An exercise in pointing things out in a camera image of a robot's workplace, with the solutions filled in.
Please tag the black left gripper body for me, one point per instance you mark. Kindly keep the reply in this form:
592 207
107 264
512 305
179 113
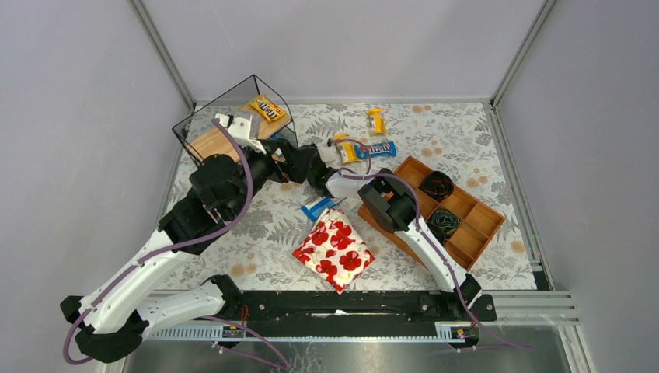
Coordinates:
287 160

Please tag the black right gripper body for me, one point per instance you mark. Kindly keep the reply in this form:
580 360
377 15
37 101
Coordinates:
319 178

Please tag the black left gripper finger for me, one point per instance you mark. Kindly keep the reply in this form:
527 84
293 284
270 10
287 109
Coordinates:
271 147
297 160

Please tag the yellow m&m candy bag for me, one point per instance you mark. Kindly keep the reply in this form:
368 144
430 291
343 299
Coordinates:
267 108

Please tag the yellow candy bar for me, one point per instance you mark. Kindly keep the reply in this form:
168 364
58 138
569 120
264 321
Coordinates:
377 121
345 147

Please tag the blue m&m candy bag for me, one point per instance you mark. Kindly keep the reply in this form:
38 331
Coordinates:
384 149

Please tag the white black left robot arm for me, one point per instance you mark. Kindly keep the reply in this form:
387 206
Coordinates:
113 321

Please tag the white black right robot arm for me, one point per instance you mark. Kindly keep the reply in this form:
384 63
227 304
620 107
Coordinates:
396 208

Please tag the floral patterned table mat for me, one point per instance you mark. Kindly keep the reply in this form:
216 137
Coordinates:
277 247

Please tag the red poppy folded cloth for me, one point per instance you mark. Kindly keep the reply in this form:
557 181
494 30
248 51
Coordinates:
334 250

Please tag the brown wooden divided tray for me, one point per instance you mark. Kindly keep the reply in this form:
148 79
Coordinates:
479 222

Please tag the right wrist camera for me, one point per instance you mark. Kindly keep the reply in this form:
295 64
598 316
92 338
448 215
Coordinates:
329 155

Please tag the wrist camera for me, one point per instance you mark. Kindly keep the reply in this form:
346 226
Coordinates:
243 127
329 155

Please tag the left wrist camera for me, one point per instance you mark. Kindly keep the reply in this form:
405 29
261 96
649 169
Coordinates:
243 127

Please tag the black wire wooden shelf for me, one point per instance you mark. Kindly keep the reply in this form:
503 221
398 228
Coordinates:
200 138

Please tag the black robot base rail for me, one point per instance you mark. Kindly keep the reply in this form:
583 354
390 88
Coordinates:
303 314

